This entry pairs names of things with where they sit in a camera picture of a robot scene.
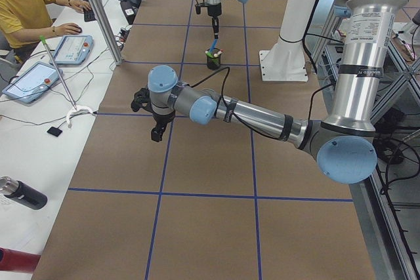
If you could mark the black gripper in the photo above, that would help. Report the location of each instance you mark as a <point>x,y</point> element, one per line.
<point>214,11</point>
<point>163,117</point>

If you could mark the person in yellow shirt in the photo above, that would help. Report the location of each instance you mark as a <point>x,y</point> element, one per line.
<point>23,21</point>

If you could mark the black water bottle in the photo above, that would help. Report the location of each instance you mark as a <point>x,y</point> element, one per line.
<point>22,193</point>

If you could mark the near teach pendant tablet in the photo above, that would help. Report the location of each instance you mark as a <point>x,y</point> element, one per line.
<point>32,84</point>

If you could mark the red bottle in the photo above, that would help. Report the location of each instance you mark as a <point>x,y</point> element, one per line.
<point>18,261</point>

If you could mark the small black square pad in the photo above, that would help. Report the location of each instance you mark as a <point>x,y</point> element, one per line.
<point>54,131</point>

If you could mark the metal rod green tip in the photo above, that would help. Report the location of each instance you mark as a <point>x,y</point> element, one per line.
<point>48,51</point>

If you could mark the far teach pendant tablet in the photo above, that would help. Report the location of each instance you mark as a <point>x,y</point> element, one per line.
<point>72,50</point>

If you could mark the blue highlighter pen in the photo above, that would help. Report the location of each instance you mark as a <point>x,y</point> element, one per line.
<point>213,45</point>

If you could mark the black mesh pen cup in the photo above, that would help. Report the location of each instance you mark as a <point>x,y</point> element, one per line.
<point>213,62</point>

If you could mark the aluminium frame post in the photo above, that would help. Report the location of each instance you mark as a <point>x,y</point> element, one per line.
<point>106,30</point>

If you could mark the red whiteboard marker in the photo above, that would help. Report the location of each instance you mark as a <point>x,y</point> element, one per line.
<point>218,53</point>

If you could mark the teach pendant tablet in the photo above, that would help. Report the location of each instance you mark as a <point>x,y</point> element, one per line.
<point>72,50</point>
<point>32,84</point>

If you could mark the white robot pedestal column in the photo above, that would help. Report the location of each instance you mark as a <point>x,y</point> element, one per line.
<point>285,61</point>

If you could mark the white curved stand base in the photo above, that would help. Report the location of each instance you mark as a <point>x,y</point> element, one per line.
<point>77,110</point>

